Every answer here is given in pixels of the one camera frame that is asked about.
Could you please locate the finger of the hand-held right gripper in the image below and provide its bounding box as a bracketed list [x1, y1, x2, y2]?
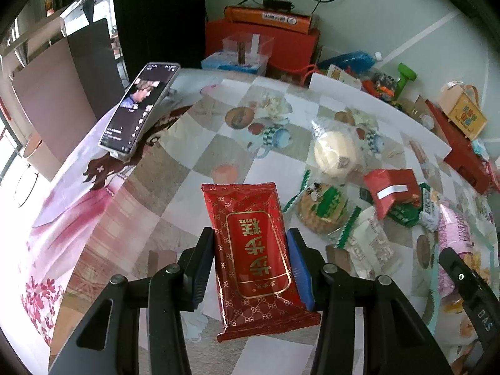
[439, 246, 489, 305]

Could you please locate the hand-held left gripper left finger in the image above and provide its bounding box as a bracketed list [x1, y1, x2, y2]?
[49, 227, 215, 375]

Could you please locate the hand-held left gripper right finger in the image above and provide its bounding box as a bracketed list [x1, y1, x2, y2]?
[286, 227, 454, 375]

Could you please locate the pink purple snack packet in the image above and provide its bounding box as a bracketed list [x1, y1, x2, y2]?
[435, 198, 476, 298]

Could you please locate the red gold-print snack packet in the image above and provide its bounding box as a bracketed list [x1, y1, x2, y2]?
[201, 182, 322, 343]

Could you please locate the dark green snack packet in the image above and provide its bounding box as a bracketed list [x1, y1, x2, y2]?
[388, 183, 431, 228]

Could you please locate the green label round cake packet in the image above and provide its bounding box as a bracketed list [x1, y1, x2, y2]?
[283, 169, 363, 249]

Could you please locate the red snack box pack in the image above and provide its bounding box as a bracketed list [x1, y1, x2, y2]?
[363, 168, 423, 220]

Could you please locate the red gift box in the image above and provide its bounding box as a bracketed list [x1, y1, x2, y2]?
[425, 99, 492, 197]

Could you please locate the light blue face mask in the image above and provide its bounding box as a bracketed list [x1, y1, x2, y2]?
[471, 140, 493, 162]

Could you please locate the round bun in clear wrapper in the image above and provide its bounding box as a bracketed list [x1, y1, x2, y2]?
[310, 118, 367, 181]

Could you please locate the pink printed cloth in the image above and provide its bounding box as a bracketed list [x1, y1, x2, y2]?
[0, 102, 192, 364]

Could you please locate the small clear plastic bottle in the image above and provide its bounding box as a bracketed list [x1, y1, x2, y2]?
[413, 112, 435, 130]

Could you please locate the smartphone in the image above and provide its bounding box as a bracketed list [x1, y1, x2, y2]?
[97, 62, 181, 163]

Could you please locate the metal phone stand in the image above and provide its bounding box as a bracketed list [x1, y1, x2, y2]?
[154, 85, 178, 104]

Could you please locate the pile of small toys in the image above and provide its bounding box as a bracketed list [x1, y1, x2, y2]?
[360, 71, 404, 107]

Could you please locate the cream card box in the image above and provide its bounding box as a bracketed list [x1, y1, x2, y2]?
[325, 64, 365, 91]

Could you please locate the green dumbbell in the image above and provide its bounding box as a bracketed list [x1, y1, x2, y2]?
[392, 63, 417, 95]

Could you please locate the blue plastic bag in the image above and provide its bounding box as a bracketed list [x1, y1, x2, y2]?
[317, 50, 382, 73]

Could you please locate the large red carton box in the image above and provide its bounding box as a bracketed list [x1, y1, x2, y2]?
[205, 19, 322, 83]

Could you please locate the clear plastic box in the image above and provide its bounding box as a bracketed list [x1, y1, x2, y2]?
[222, 34, 275, 67]

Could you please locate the brown chair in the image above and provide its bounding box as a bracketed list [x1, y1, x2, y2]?
[11, 38, 100, 182]

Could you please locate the dark chair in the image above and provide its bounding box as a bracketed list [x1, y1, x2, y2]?
[64, 17, 126, 116]

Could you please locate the black cabinet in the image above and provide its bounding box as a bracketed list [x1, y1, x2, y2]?
[107, 0, 208, 87]

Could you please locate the orange carton box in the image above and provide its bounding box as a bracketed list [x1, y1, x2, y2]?
[224, 5, 320, 37]

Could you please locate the yellow wooden handle box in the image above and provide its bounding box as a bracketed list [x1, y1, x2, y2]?
[437, 81, 488, 142]

